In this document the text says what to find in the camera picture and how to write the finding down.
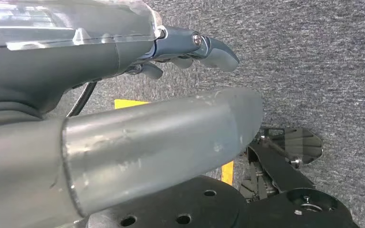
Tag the ribbed grey left arm sleeve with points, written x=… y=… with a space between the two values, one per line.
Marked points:
x=6 y=110

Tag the black robot foot plate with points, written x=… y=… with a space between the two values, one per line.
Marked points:
x=170 y=201

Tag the yellow floor tape strip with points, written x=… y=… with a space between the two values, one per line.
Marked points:
x=129 y=104

